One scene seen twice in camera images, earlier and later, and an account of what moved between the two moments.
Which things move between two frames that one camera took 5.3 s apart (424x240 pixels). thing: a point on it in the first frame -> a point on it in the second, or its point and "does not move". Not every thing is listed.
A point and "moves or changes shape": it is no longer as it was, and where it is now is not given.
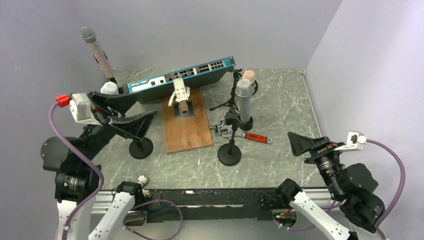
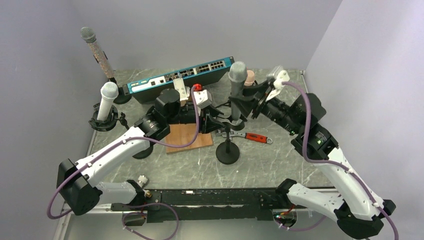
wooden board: [190, 130] does not move
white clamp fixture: [181, 94] does not move
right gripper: [300, 143] -> [247, 104]
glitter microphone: [88, 35] does not move
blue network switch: [201, 76] does not move
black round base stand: [141, 149] does not move
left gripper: [135, 125] -> [211, 116]
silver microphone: [244, 89] moves or changes shape
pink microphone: [249, 75] does not move
